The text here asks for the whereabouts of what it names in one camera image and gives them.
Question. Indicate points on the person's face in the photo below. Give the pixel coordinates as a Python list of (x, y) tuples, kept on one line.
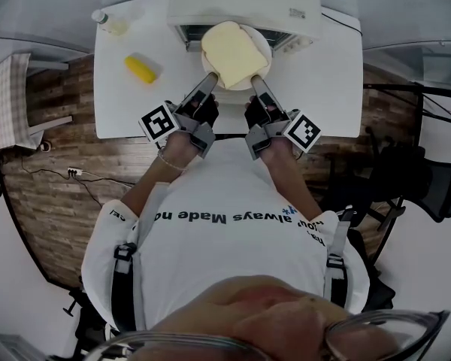
[(270, 314)]

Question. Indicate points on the white power strip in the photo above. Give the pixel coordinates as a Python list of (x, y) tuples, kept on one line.
[(75, 172)]

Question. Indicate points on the chair with checkered cushion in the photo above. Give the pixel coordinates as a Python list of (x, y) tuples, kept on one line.
[(5, 100)]

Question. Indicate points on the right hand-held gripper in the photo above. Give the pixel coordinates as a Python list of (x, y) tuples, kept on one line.
[(302, 131)]

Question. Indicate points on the white round plate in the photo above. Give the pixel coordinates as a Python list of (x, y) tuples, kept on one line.
[(262, 43)]

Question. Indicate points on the white printed t-shirt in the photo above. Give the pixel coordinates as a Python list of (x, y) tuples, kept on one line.
[(225, 246)]

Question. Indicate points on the person's right hand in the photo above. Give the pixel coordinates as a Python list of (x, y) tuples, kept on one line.
[(253, 113)]

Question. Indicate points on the clear plastic bottle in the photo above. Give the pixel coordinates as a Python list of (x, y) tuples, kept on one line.
[(111, 23)]

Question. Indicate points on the black tripod stand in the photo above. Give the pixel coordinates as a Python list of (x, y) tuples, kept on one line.
[(417, 96)]

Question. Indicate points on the person's left forearm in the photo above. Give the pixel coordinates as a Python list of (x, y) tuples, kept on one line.
[(156, 179)]

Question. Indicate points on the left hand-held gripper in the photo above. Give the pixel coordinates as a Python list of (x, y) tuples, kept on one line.
[(158, 123)]

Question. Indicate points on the bread slice food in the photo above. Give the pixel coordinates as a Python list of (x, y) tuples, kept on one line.
[(231, 53)]

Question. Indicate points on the clear frame glasses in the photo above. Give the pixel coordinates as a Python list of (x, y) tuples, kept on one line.
[(383, 325)]

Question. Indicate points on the black office chair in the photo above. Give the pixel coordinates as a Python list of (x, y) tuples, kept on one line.
[(406, 181)]

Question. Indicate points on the yellow corn cob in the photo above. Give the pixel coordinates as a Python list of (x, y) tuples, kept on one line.
[(139, 70)]

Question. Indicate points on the person's right forearm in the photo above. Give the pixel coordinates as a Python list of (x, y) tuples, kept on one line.
[(289, 179)]

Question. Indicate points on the person's left hand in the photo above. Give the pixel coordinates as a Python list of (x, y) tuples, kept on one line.
[(209, 113)]

